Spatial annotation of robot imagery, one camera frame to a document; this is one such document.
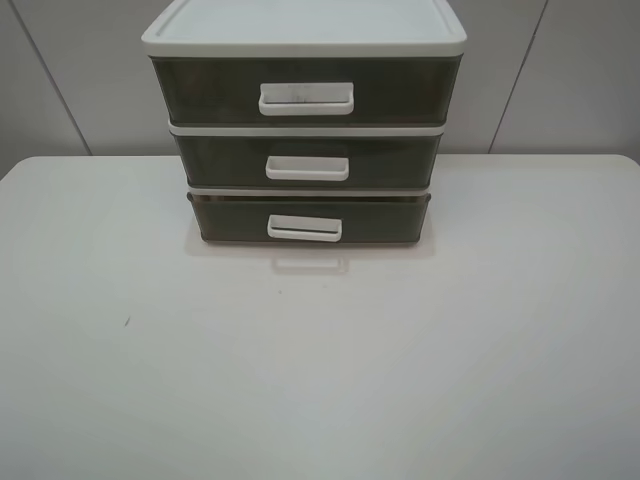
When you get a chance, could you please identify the white plastic drawer cabinet frame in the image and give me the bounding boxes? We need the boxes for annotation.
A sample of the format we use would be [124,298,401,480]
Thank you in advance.
[140,0,469,248]

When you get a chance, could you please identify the smoky translucent drawer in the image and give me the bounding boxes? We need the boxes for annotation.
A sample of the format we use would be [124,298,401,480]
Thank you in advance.
[175,135,441,190]
[152,57,461,127]
[187,193,431,245]

